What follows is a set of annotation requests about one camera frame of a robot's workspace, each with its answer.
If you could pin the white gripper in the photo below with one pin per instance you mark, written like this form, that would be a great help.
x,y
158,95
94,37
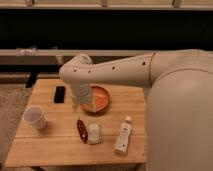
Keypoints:
x,y
81,94

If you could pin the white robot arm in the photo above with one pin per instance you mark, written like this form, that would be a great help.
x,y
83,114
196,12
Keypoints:
x,y
179,108

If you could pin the orange ceramic bowl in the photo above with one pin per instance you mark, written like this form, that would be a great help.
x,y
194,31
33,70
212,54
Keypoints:
x,y
100,100

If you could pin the black smartphone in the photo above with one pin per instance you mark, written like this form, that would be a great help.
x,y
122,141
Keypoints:
x,y
59,94

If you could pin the wooden table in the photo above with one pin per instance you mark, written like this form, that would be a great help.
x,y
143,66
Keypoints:
x,y
59,143

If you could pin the white paper cup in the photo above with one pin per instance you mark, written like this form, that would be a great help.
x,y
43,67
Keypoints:
x,y
34,115

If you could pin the white plastic bottle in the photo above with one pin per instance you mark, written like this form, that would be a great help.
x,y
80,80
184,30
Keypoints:
x,y
122,141

